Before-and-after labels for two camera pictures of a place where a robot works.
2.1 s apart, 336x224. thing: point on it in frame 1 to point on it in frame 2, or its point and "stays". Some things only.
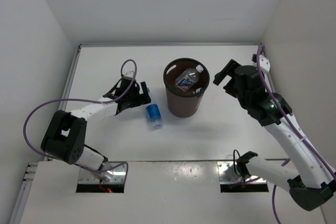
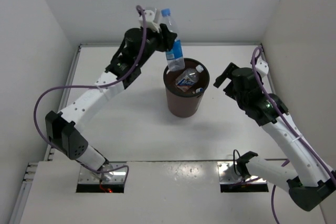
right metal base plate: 227,174 stays
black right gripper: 228,70 stays
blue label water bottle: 154,117 to 174,55
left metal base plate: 116,175 stays
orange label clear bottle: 187,78 stays
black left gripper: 142,99 to 167,38
